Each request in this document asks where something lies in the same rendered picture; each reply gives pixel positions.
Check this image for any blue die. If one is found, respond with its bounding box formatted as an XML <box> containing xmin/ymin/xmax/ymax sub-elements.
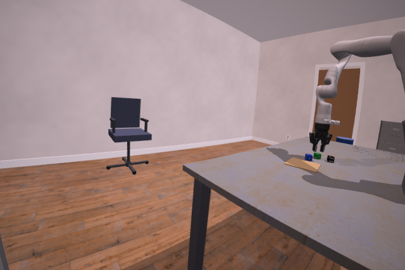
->
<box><xmin>305</xmin><ymin>154</ymin><xmax>313</xmax><ymax>161</ymax></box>

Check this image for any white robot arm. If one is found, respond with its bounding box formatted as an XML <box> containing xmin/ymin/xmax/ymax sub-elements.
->
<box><xmin>315</xmin><ymin>29</ymin><xmax>405</xmax><ymax>125</ymax></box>

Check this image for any black die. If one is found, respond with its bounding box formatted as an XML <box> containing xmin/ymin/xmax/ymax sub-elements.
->
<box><xmin>327</xmin><ymin>156</ymin><xmax>335</xmax><ymax>163</ymax></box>

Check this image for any green die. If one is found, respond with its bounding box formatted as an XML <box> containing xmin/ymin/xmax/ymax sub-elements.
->
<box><xmin>313</xmin><ymin>152</ymin><xmax>321</xmax><ymax>159</ymax></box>

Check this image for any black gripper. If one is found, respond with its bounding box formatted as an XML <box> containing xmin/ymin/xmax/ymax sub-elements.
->
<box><xmin>309</xmin><ymin>123</ymin><xmax>332</xmax><ymax>152</ymax></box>

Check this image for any peach flat square mat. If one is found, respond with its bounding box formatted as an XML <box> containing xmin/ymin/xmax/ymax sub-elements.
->
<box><xmin>284</xmin><ymin>157</ymin><xmax>321</xmax><ymax>173</ymax></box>

